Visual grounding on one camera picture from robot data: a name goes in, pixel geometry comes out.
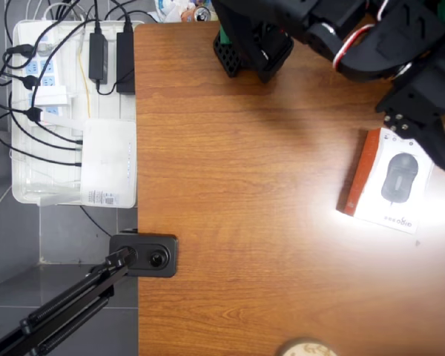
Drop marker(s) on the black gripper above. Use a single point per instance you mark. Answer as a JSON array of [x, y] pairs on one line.
[[417, 97]]

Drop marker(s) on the orange white mouse box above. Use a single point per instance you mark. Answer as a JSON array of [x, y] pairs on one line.
[[385, 178]]

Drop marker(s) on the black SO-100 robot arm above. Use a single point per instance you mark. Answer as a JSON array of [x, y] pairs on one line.
[[267, 37]]

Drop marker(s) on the green plastic clamp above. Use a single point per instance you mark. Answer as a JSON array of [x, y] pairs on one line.
[[222, 37]]

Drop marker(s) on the round wooden coaster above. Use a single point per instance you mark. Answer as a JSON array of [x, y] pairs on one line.
[[308, 348]]

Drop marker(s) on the metal drink can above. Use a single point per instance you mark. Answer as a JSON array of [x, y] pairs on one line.
[[202, 14]]

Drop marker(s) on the white crumpled plastic bag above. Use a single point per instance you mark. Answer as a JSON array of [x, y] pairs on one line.
[[172, 11]]

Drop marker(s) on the black stand pole base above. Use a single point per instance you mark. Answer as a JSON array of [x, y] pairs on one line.
[[152, 256]]

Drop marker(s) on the large black power adapter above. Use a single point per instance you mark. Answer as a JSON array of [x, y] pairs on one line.
[[125, 63]]

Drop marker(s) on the white router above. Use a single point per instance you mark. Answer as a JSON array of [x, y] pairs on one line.
[[107, 163]]

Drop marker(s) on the small black power adapter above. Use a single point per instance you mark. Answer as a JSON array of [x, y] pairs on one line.
[[98, 57]]

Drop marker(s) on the white plastic tray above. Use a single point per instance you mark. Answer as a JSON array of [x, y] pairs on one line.
[[70, 104]]

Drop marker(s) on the white charger plug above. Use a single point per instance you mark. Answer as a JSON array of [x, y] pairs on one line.
[[52, 96]]

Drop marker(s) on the white power strip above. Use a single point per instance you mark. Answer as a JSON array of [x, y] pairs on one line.
[[41, 70]]

